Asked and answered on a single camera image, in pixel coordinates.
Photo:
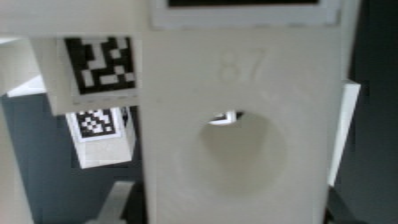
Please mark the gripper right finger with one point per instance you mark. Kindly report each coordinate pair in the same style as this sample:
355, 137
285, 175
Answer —
339, 213

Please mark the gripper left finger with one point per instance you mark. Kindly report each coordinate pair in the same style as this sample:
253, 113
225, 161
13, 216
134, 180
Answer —
124, 205

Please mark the white chair back frame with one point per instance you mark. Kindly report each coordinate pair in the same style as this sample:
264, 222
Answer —
241, 69

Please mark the white chair leg block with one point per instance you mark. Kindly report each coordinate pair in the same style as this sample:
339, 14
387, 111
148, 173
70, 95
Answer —
90, 74
104, 136

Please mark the white chair seat part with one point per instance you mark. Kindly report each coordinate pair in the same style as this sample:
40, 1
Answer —
33, 88

